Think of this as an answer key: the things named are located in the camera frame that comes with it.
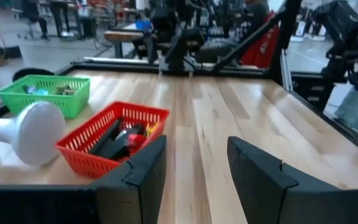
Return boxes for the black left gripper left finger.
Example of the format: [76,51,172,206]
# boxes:
[0,134,168,224]

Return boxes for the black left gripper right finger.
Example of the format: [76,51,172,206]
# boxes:
[227,136,358,224]

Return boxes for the red mini stapler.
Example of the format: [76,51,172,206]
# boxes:
[126,133,147,149]

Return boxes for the teal staple remover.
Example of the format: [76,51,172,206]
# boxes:
[25,85,50,96]

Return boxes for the red plastic basket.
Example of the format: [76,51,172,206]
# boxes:
[54,101,170,180]

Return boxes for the white dome lamp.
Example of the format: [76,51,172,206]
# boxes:
[0,100,67,175]

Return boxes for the green plastic basket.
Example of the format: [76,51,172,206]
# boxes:
[0,74,91,119]

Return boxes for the red chair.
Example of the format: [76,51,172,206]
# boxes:
[240,12,281,69]

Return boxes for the wooden table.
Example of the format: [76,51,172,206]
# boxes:
[103,23,155,60]

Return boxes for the black aluminium frame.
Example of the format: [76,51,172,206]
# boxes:
[0,0,358,162]

